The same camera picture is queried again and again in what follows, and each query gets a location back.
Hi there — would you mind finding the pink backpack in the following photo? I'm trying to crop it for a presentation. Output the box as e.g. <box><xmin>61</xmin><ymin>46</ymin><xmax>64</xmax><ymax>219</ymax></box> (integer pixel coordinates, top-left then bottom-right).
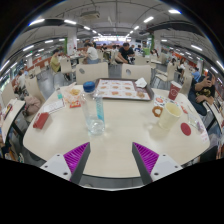
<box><xmin>23</xmin><ymin>95</ymin><xmax>42</xmax><ymax>117</ymax></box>

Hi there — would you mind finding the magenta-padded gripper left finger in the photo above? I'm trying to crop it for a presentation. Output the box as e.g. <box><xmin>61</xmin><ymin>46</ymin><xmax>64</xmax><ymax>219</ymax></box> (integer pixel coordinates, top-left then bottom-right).
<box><xmin>40</xmin><ymin>141</ymin><xmax>92</xmax><ymax>186</ymax></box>

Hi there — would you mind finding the flat round red coaster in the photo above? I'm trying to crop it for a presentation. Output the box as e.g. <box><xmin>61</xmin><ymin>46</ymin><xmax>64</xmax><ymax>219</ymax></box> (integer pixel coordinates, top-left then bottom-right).
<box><xmin>180</xmin><ymin>122</ymin><xmax>192</xmax><ymax>137</ymax></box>

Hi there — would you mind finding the dark tray with paper liner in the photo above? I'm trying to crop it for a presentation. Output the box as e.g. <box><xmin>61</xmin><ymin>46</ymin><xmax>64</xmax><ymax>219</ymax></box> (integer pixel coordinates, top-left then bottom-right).
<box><xmin>94</xmin><ymin>77</ymin><xmax>155</xmax><ymax>102</ymax></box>

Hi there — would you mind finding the cream cafeteria table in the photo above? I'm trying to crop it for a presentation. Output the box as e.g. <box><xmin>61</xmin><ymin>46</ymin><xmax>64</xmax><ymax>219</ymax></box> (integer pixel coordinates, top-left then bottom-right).
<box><xmin>203</xmin><ymin>100</ymin><xmax>224</xmax><ymax>132</ymax></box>
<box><xmin>0</xmin><ymin>99</ymin><xmax>27</xmax><ymax>143</ymax></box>

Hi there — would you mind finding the group of cream chairs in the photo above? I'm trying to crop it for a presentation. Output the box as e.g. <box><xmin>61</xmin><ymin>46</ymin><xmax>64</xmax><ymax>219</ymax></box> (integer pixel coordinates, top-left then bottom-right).
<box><xmin>1</xmin><ymin>49</ymin><xmax>194</xmax><ymax>101</ymax></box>

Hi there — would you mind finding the red wallet case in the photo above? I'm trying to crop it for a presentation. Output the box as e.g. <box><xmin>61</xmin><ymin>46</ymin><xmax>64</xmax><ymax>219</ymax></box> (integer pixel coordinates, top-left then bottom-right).
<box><xmin>32</xmin><ymin>112</ymin><xmax>50</xmax><ymax>130</ymax></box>

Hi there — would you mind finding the white printed card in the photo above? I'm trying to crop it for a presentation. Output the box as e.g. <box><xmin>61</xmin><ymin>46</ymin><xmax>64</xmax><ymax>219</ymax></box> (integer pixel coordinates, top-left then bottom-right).
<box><xmin>43</xmin><ymin>98</ymin><xmax>66</xmax><ymax>115</ymax></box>

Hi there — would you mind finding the group of ceiling lights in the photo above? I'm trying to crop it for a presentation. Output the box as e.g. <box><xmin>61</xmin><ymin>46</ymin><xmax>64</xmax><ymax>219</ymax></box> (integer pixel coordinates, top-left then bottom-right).
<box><xmin>0</xmin><ymin>9</ymin><xmax>224</xmax><ymax>73</ymax></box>

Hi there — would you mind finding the white paper napkin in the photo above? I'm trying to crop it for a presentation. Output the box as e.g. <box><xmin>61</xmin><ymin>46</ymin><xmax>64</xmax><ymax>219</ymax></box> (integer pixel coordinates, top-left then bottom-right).
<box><xmin>134</xmin><ymin>77</ymin><xmax>148</xmax><ymax>89</ymax></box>

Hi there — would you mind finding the ceiling air conditioner unit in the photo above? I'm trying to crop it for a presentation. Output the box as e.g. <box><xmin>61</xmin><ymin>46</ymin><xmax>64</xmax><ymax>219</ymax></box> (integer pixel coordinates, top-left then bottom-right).
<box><xmin>79</xmin><ymin>10</ymin><xmax>101</xmax><ymax>20</ymax></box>

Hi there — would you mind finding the cream mug with brown handle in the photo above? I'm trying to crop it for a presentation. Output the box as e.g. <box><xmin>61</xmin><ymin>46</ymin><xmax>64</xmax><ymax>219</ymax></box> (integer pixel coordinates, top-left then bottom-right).
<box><xmin>151</xmin><ymin>101</ymin><xmax>183</xmax><ymax>131</ymax></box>

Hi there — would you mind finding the colourful printed leaflet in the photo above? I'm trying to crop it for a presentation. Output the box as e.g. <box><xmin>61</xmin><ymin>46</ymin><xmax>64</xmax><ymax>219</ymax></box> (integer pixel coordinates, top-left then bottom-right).
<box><xmin>153</xmin><ymin>94</ymin><xmax>175</xmax><ymax>110</ymax></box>

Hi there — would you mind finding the clear plastic pouch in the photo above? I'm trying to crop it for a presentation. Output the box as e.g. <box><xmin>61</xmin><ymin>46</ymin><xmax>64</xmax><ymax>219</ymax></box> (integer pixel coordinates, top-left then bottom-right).
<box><xmin>188</xmin><ymin>113</ymin><xmax>204</xmax><ymax>133</ymax></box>

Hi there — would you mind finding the white notice with red text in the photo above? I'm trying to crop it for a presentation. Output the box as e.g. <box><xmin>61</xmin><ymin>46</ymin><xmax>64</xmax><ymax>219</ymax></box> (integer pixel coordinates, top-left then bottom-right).
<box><xmin>199</xmin><ymin>129</ymin><xmax>210</xmax><ymax>144</ymax></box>

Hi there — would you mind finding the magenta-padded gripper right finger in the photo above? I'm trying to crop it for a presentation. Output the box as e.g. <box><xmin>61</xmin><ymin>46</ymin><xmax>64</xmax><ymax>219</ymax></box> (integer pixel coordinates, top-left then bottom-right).
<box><xmin>131</xmin><ymin>141</ymin><xmax>184</xmax><ymax>186</ymax></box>

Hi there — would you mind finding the small teal bottle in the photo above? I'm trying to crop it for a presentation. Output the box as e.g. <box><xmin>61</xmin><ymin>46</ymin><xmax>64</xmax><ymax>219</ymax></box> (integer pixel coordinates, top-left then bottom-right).
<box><xmin>55</xmin><ymin>87</ymin><xmax>64</xmax><ymax>100</ymax></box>

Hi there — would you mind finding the clear blue-capped water bottle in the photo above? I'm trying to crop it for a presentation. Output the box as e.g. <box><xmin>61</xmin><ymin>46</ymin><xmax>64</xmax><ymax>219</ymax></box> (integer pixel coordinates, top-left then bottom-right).
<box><xmin>79</xmin><ymin>81</ymin><xmax>106</xmax><ymax>136</ymax></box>

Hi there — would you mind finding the red paper cup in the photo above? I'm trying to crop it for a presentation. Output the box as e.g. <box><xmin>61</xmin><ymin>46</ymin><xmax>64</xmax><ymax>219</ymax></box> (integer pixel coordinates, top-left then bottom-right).
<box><xmin>167</xmin><ymin>80</ymin><xmax>183</xmax><ymax>101</ymax></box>

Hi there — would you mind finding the cream chair with round hole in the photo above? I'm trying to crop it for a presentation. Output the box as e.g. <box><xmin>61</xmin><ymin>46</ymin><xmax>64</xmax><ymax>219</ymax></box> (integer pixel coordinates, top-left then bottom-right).
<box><xmin>121</xmin><ymin>63</ymin><xmax>152</xmax><ymax>87</ymax></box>
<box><xmin>75</xmin><ymin>62</ymin><xmax>109</xmax><ymax>85</ymax></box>

